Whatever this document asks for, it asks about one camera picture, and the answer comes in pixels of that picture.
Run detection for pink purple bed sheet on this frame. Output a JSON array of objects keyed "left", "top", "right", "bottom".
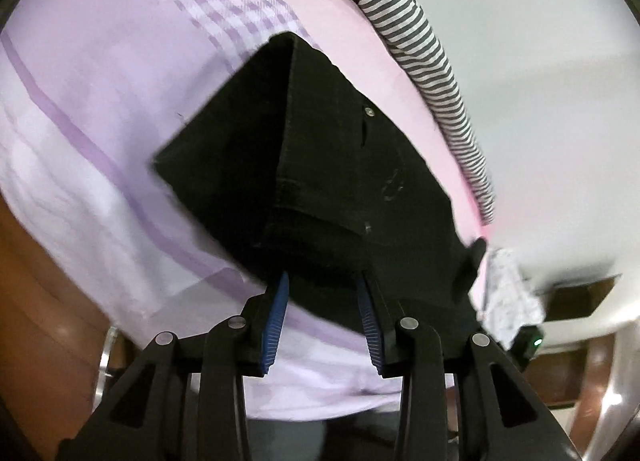
[{"left": 0, "top": 0, "right": 490, "bottom": 423}]

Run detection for grey white striped blanket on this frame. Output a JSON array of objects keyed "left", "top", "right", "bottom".
[{"left": 352, "top": 0, "right": 495, "bottom": 226}]

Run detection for white dotted pillow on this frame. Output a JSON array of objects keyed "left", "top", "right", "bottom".
[{"left": 470, "top": 247, "right": 546, "bottom": 349}]

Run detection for wooden wardrobe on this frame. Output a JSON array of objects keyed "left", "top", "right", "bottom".
[{"left": 525, "top": 325, "right": 639, "bottom": 460}]

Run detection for black pants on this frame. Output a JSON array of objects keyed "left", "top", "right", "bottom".
[{"left": 152, "top": 32, "right": 490, "bottom": 357}]

